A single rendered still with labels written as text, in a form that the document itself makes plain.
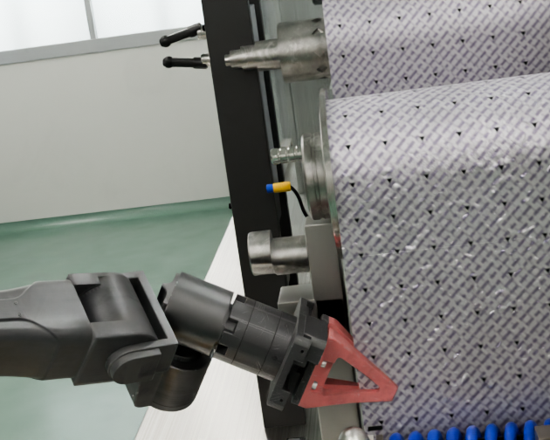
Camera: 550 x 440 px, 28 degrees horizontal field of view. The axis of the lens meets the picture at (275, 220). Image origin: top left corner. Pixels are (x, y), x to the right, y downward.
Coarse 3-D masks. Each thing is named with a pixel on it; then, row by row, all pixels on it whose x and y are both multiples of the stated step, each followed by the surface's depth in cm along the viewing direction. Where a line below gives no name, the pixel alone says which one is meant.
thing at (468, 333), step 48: (528, 240) 87; (384, 288) 89; (432, 288) 89; (480, 288) 89; (528, 288) 88; (384, 336) 90; (432, 336) 90; (480, 336) 90; (528, 336) 89; (432, 384) 91; (480, 384) 91; (528, 384) 90; (384, 432) 92; (480, 432) 92
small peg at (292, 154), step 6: (276, 150) 93; (282, 150) 93; (288, 150) 93; (294, 150) 93; (300, 150) 93; (276, 156) 93; (282, 156) 93; (288, 156) 93; (294, 156) 93; (300, 156) 93; (276, 162) 93; (282, 162) 93
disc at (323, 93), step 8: (320, 88) 92; (320, 96) 90; (320, 104) 89; (320, 112) 88; (320, 120) 88; (328, 136) 88; (328, 144) 87; (328, 152) 86; (328, 160) 86; (328, 168) 86; (328, 176) 86; (328, 184) 86; (328, 192) 87; (336, 208) 87; (336, 216) 87; (336, 224) 88; (336, 232) 88; (336, 240) 89; (336, 248) 90
